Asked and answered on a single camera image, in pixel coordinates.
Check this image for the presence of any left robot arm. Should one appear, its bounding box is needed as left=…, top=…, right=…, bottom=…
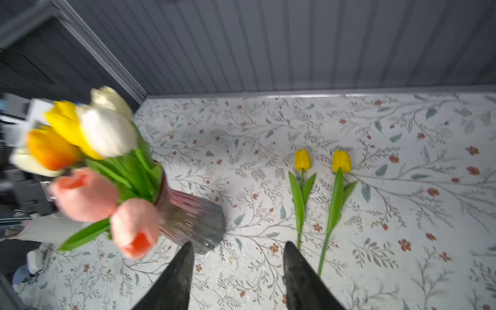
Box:
left=1, top=94, right=81, bottom=275

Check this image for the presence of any pink artificial tulip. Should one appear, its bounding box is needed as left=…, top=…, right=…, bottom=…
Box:
left=50, top=168, right=119, bottom=223
left=110, top=198, right=160, bottom=260

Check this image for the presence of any orange yellow artificial tulip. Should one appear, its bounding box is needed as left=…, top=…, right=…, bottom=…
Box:
left=26, top=126, right=83, bottom=171

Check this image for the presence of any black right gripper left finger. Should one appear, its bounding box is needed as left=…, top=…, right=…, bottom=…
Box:
left=132, top=242, right=195, bottom=310

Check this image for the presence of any white artificial tulip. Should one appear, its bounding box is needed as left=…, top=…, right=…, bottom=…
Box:
left=90, top=86, right=133, bottom=121
left=76, top=105, right=138, bottom=158
left=9, top=147, right=64, bottom=178

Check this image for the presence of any yellow tulip with stem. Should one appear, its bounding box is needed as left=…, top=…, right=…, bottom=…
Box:
left=317, top=151, right=352, bottom=276

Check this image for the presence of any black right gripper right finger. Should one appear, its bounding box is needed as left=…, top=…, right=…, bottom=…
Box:
left=283, top=242, right=345, bottom=310

